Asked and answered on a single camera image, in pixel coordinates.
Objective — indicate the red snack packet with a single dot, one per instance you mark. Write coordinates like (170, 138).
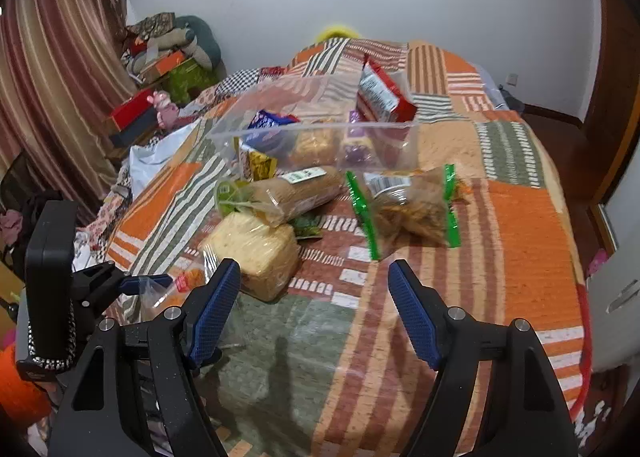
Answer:
(385, 96)

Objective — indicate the light green plastic bag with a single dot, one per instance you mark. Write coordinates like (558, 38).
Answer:
(227, 197)

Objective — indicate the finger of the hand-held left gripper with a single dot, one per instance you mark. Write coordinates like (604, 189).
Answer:
(150, 282)

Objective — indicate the small dark green packet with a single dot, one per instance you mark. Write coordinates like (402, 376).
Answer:
(307, 228)

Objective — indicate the green cardboard box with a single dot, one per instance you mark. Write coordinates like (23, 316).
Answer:
(192, 79)

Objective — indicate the white cabinet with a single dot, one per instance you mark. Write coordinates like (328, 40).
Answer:
(620, 297)

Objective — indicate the wall socket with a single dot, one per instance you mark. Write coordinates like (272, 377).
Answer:
(513, 79)

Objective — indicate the striped red curtain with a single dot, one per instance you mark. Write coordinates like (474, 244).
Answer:
(60, 62)

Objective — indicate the pink plush toy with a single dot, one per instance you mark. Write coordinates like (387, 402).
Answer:
(166, 109)

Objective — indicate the purple snack packet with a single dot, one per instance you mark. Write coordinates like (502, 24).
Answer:
(357, 153)

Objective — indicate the blue snack packet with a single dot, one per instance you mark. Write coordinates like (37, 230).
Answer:
(267, 119)

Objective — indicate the yellow snack packet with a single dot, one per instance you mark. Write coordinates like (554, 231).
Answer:
(260, 167)

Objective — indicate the bagged bread rolls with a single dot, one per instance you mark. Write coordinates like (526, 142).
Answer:
(312, 144)

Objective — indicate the green-edged chips bag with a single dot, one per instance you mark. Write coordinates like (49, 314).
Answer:
(410, 212)

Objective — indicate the red and black box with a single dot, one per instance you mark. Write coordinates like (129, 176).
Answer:
(130, 114)

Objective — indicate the long bagged bread loaf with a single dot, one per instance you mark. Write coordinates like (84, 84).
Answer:
(305, 192)

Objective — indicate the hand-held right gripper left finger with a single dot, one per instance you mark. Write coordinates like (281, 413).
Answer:
(215, 309)

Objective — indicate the wooden door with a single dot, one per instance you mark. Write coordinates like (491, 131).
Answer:
(612, 87)

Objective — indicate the checkered cloth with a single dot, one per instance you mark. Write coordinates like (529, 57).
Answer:
(235, 82)

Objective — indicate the orange cardboard box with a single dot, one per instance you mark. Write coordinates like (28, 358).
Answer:
(165, 66)

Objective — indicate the patterned folded cloth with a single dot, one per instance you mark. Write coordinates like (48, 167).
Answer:
(150, 26)

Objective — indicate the white plastic bag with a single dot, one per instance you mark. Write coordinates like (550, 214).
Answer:
(150, 157)

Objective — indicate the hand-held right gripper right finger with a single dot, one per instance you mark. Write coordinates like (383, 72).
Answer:
(414, 313)

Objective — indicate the orange round object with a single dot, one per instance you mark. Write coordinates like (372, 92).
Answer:
(20, 387)

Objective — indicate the yellow round object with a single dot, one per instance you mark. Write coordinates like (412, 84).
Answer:
(337, 32)

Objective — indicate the clear plastic storage bin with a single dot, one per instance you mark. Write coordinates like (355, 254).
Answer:
(300, 99)

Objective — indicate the sliced bread loaf bag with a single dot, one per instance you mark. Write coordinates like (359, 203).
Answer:
(255, 247)

